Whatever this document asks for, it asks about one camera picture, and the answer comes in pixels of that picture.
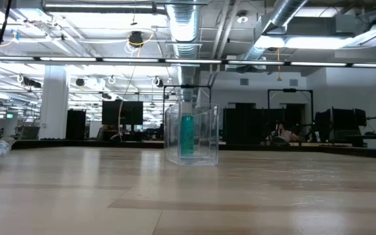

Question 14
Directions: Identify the teal mouthwash bottle white cap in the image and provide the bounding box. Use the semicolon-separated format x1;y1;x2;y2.
180;102;196;157

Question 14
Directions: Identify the clear acrylic organizer box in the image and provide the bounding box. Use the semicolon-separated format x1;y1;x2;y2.
163;101;220;167

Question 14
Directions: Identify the black background robot station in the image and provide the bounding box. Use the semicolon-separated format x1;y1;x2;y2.
313;107;376;148

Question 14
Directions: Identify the black background monitor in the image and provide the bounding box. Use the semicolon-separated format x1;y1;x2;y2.
101;101;144;126

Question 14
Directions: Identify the long ceiling light strip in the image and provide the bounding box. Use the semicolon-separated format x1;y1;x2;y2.
0;55;376;69

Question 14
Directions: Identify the seated person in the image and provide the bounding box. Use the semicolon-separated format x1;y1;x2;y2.
270;122;302;145

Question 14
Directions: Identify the black background cabinet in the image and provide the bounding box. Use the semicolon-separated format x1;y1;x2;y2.
65;109;87;140

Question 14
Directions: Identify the round ceiling fixture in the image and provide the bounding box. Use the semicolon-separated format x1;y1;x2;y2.
236;10;250;25

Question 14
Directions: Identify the white room pillar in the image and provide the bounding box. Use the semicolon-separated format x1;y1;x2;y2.
39;65;70;140

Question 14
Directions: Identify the grey office chair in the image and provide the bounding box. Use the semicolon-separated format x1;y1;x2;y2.
17;125;41;141

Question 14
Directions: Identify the black metal frame stand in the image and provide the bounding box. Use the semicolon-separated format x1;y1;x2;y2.
267;88;315;131
162;85;213;127

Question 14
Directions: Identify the silver ribbed ventilation duct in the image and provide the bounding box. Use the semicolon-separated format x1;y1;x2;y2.
164;0;204;102

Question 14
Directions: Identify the yellow hanging cord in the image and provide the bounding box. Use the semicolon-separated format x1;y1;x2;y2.
275;48;283;82

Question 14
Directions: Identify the black table frame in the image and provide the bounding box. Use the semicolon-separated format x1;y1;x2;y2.
10;139;376;161

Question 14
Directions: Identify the silver slanted ventilation duct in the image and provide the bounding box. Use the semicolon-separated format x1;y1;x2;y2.
240;0;309;63

